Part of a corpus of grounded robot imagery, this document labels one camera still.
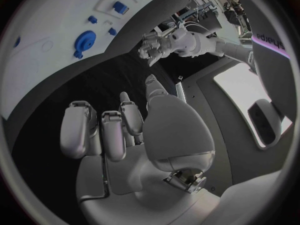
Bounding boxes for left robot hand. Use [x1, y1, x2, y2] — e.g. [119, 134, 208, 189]
[137, 31, 176, 67]

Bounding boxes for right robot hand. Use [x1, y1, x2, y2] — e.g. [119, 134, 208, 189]
[59, 73, 222, 225]

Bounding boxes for white task board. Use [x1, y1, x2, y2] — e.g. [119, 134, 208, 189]
[0, 0, 182, 121]

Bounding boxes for workshop desk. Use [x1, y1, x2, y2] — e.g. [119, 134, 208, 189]
[171, 0, 224, 33]

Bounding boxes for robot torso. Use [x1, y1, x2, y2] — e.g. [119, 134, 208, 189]
[240, 0, 299, 106]

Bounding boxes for white cable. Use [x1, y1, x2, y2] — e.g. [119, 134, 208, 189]
[180, 21, 218, 37]

